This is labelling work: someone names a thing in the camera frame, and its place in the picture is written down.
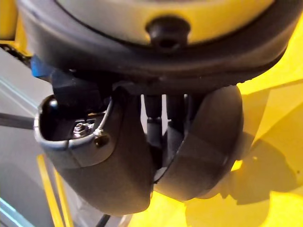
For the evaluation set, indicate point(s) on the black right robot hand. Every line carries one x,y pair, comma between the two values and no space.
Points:
123,165

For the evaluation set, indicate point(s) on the yellow metal shelf unit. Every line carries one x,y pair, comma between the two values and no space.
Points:
272,113

